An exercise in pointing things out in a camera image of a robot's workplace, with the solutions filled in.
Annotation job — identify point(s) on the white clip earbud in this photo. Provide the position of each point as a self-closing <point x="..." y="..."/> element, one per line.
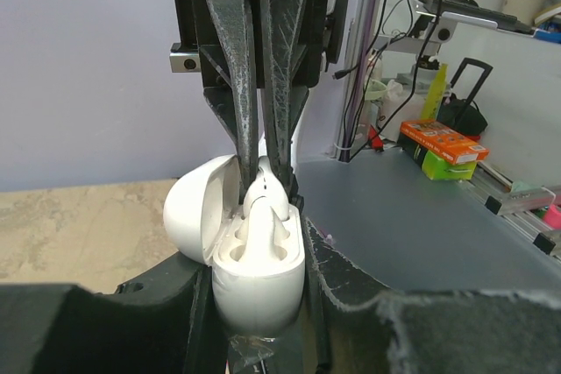
<point x="267" y="186"/>

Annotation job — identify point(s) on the orange green box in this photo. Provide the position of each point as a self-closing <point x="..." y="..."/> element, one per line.
<point x="441" y="152"/>

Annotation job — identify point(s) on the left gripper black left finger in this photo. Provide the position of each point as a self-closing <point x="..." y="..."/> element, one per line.
<point x="162" y="321"/>

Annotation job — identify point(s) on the white earbud charging case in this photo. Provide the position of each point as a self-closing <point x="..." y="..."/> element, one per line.
<point x="257" y="262"/>

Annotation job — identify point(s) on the yellow green bottle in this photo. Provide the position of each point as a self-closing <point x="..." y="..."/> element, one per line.
<point x="435" y="94"/>

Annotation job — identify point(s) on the black trolley bag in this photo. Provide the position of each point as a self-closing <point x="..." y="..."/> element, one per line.
<point x="463" y="115"/>

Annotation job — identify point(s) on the aluminium frame post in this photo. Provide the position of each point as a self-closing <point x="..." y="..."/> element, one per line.
<point x="361" y="33"/>

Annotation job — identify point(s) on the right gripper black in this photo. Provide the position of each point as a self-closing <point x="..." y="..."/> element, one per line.
<point x="294" y="41"/>

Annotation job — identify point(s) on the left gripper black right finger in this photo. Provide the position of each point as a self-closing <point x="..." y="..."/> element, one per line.
<point x="352" y="323"/>

